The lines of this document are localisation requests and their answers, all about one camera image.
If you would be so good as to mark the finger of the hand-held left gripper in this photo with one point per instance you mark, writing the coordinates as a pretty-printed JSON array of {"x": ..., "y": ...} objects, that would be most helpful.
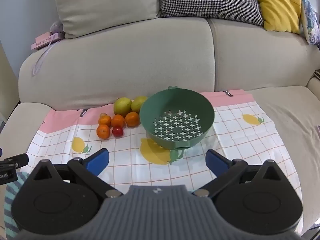
[{"x": 18, "y": 160}]

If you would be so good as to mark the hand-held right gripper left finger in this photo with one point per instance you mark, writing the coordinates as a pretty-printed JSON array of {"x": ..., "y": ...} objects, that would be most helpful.
[{"x": 97, "y": 161}]

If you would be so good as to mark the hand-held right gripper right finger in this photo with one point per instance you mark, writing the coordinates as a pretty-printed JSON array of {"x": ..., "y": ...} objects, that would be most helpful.
[{"x": 216, "y": 162}]

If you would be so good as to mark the small red tomato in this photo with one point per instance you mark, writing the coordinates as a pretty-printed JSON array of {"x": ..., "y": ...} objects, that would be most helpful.
[{"x": 117, "y": 131}]

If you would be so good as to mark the small orange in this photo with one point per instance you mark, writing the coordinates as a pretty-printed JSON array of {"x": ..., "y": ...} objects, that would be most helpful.
[{"x": 104, "y": 121}]

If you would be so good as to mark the small brown kiwi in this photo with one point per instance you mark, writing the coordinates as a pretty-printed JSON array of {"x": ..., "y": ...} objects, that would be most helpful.
[{"x": 103, "y": 115}]

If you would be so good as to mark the large orange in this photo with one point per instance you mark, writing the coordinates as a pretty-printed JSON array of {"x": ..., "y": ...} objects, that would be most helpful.
[{"x": 132, "y": 119}]

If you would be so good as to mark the green apple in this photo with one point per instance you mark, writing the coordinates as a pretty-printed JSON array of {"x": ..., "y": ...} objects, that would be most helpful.
[{"x": 122, "y": 105}]

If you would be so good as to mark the yellow-green pear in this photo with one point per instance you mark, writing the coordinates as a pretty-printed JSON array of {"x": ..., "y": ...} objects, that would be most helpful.
[{"x": 138, "y": 104}]

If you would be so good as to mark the green colander bowl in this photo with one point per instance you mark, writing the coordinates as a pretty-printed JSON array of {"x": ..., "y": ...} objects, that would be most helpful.
[{"x": 175, "y": 100}]

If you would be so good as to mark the teal striped clothing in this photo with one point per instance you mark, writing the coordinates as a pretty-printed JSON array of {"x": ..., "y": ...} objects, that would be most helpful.
[{"x": 13, "y": 205}]

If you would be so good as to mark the pink checked lemon-print cloth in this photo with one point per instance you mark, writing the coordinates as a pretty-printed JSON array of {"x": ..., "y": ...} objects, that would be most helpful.
[{"x": 250, "y": 142}]

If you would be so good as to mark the beige sofa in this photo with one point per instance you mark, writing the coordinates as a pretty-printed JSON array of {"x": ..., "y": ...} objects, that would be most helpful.
[{"x": 150, "y": 62}]

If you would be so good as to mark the lilac ribbon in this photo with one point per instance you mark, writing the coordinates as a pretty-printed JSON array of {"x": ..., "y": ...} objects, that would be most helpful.
[{"x": 49, "y": 47}]

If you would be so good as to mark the pink gift box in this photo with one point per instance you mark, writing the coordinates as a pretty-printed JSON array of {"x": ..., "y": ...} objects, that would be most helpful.
[{"x": 45, "y": 41}]

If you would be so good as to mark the stack of dark books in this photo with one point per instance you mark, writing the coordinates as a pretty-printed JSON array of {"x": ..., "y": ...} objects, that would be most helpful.
[{"x": 317, "y": 73}]

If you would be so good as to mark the grey plush toy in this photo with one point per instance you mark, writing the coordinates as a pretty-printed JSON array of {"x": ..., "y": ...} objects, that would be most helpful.
[{"x": 56, "y": 27}]

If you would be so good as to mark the beige cushion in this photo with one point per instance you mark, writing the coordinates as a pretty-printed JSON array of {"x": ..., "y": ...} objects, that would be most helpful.
[{"x": 105, "y": 2}]

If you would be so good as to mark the yellow cushion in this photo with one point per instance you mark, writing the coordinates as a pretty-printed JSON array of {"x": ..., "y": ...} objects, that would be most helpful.
[{"x": 277, "y": 5}]

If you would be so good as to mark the floral cushion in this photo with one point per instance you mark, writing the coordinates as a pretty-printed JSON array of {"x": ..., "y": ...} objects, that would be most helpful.
[{"x": 311, "y": 22}]

